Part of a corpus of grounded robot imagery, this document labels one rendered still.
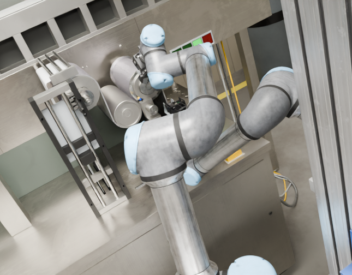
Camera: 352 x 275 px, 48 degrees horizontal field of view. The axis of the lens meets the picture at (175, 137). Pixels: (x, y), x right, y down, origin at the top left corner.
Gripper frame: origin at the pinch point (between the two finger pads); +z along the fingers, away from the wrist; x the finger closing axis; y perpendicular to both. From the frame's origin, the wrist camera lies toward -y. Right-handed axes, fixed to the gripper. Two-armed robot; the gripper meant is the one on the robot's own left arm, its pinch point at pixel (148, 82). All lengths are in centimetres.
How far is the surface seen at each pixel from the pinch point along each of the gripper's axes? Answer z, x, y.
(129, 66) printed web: 9.6, 1.0, 13.2
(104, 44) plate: 20.7, 2.6, 32.0
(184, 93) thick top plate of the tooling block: 35.3, -22.1, -2.4
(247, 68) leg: 69, -77, 1
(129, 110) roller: 8.2, 11.1, -4.3
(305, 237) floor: 77, -52, -101
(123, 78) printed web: 10.8, 5.8, 9.8
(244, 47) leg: 60, -78, 11
